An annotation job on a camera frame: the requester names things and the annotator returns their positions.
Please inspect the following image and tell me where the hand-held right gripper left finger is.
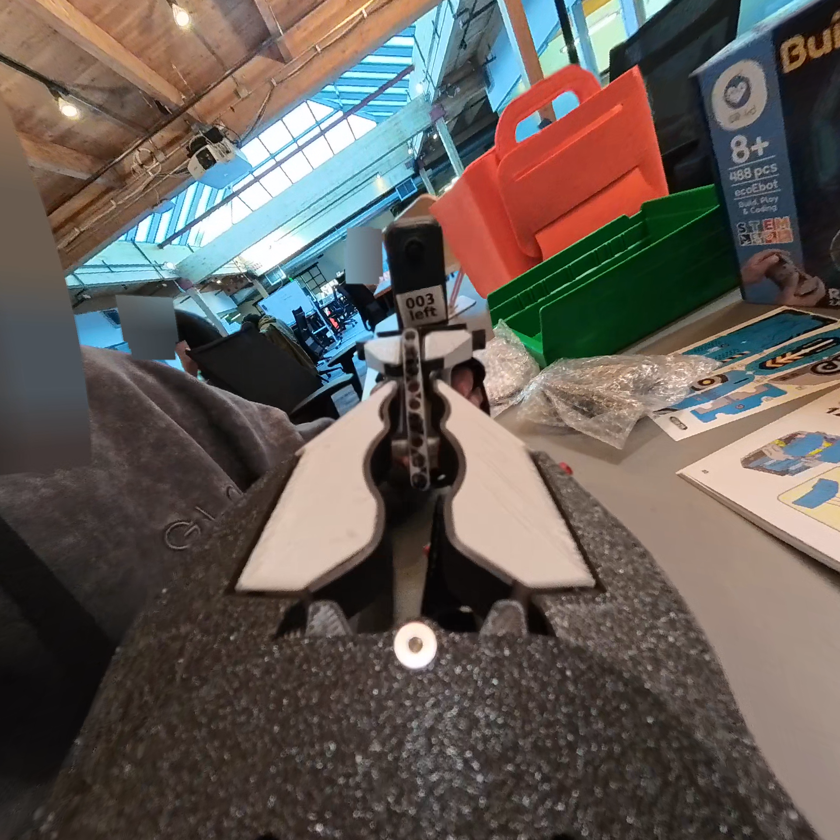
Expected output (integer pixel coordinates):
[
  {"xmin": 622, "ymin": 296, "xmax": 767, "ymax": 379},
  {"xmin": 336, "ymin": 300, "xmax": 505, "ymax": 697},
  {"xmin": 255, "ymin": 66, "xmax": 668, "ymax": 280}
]
[{"xmin": 235, "ymin": 381, "xmax": 399, "ymax": 596}]

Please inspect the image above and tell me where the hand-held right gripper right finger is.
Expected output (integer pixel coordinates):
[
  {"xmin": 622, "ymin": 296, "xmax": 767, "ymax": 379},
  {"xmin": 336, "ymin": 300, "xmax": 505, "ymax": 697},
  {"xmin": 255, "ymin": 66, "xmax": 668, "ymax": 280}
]
[{"xmin": 433, "ymin": 379, "xmax": 598, "ymax": 593}]

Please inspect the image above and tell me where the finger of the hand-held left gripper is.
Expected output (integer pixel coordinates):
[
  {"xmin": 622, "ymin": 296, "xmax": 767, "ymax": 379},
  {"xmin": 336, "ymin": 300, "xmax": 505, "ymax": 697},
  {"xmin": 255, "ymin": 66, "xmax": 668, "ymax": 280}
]
[
  {"xmin": 423, "ymin": 330, "xmax": 475, "ymax": 368},
  {"xmin": 363, "ymin": 333, "xmax": 409, "ymax": 385}
]

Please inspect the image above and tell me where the grey perforated brick beam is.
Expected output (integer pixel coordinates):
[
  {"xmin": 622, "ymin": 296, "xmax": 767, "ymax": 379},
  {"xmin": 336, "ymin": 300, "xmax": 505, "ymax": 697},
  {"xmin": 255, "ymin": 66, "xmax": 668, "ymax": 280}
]
[{"xmin": 399, "ymin": 328, "xmax": 439, "ymax": 491}]

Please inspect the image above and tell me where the grey desk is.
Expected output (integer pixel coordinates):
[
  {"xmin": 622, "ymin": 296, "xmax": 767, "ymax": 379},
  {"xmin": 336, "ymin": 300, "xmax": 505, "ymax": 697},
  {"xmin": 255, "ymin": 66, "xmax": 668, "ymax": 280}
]
[{"xmin": 492, "ymin": 287, "xmax": 840, "ymax": 840}]

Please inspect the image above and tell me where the person's left hand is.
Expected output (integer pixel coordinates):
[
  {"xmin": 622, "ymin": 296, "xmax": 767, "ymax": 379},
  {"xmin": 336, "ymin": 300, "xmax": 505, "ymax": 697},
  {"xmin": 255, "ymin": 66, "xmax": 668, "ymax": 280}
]
[{"xmin": 449, "ymin": 363, "xmax": 492, "ymax": 416}]

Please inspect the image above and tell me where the crumpled clear plastic bag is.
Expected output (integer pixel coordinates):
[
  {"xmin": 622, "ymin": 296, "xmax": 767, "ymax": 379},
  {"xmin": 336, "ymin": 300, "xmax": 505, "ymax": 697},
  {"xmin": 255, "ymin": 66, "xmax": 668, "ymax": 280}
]
[
  {"xmin": 481, "ymin": 319, "xmax": 543, "ymax": 419},
  {"xmin": 515, "ymin": 353, "xmax": 723, "ymax": 452}
]

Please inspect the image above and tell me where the black office chair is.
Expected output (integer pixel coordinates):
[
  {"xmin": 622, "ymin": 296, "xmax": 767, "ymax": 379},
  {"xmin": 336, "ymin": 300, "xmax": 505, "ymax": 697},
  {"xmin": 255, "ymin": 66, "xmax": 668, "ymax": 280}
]
[{"xmin": 185, "ymin": 325, "xmax": 363, "ymax": 422}]

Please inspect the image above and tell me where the orange felt bag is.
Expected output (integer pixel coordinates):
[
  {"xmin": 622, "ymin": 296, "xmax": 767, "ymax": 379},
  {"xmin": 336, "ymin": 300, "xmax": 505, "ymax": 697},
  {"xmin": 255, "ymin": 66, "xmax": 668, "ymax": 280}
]
[{"xmin": 430, "ymin": 64, "xmax": 670, "ymax": 299}]

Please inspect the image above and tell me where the green plastic bin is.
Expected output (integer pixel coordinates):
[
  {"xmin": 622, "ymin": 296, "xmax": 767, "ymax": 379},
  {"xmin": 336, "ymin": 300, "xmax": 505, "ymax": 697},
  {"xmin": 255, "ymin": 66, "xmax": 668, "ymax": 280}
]
[{"xmin": 487, "ymin": 184, "xmax": 741, "ymax": 368}]

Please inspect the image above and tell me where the white ceiling device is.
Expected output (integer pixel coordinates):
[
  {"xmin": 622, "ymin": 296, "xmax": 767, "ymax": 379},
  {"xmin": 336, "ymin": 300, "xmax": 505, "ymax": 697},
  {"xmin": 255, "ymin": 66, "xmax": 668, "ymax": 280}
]
[{"xmin": 185, "ymin": 126, "xmax": 238, "ymax": 182}]

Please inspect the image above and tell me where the building instruction booklet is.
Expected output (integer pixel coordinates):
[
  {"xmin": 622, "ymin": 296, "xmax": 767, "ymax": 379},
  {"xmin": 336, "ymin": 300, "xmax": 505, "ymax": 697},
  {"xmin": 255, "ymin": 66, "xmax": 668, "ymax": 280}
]
[{"xmin": 676, "ymin": 400, "xmax": 840, "ymax": 572}]

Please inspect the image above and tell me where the blue sticker sheet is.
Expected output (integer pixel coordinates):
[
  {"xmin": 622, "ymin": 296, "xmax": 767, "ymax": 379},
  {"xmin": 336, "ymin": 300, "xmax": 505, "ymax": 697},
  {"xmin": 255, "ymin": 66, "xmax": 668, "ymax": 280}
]
[{"xmin": 646, "ymin": 305, "xmax": 840, "ymax": 442}]

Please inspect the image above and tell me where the black monitor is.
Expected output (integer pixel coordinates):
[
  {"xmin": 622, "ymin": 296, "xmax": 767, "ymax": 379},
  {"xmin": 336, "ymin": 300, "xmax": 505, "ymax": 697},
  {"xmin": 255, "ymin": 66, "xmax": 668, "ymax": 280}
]
[{"xmin": 609, "ymin": 0, "xmax": 746, "ymax": 193}]

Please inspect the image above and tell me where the blue black toy box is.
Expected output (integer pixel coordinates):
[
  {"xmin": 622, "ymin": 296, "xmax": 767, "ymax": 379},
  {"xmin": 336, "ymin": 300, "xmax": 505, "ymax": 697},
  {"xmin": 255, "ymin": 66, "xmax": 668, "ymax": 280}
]
[{"xmin": 689, "ymin": 0, "xmax": 840, "ymax": 309}]

